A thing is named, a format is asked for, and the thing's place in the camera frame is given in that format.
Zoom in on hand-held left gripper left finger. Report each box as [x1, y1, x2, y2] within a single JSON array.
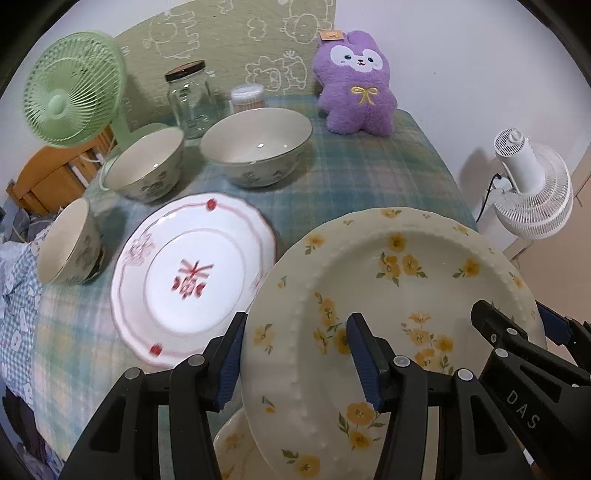
[[60, 311, 249, 480]]

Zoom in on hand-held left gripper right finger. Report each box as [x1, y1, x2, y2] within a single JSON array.
[[346, 312, 532, 480]]

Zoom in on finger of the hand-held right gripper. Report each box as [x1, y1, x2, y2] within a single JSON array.
[[470, 300, 591, 467], [536, 302, 591, 385]]

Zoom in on yellow floral plate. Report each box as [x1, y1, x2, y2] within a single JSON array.
[[212, 406, 278, 480], [240, 208, 550, 480]]

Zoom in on white plate with red pattern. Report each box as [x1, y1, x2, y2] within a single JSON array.
[[110, 193, 278, 369]]

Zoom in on small floral ceramic bowl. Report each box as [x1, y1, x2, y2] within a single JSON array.
[[36, 198, 105, 285]]

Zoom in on medium floral ceramic bowl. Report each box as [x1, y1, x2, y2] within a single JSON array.
[[99, 124, 186, 204]]

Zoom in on large floral ceramic bowl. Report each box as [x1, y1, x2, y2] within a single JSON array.
[[199, 107, 313, 189]]

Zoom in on white fan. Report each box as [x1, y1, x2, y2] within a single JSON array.
[[489, 129, 574, 241]]

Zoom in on plaid tablecloth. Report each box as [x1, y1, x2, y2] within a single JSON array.
[[0, 95, 481, 457]]

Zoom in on blue checked bear blanket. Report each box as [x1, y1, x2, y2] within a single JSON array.
[[0, 222, 54, 402]]

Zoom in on grey plaid bedding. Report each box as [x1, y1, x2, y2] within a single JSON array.
[[0, 203, 51, 243]]

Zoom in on purple plush bunny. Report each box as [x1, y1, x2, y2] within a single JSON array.
[[311, 30, 399, 138]]

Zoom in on glass jar with black lid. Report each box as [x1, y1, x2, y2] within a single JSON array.
[[165, 60, 218, 140]]

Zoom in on cotton swab container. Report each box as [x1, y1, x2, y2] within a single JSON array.
[[230, 84, 266, 114]]

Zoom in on green desk fan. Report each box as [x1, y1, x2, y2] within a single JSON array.
[[24, 30, 139, 191]]

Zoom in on green printed mat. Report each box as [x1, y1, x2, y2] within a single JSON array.
[[113, 0, 338, 134]]

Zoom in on black power cable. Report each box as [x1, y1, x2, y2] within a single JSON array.
[[475, 173, 504, 223]]

